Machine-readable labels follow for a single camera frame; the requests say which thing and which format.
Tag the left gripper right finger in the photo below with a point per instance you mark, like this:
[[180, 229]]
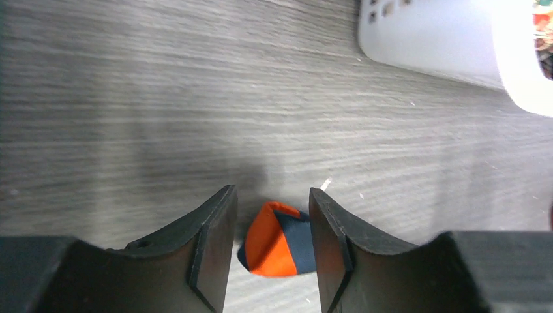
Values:
[[361, 268]]

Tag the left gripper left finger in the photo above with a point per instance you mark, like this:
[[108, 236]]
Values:
[[182, 267]]

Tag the orange navy striped tie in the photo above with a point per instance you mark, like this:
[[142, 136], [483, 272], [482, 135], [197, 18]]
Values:
[[278, 243]]

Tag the white plastic basket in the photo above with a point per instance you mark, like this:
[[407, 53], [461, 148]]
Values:
[[486, 43]]

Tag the floral patterned tie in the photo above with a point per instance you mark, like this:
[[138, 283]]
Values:
[[542, 20]]

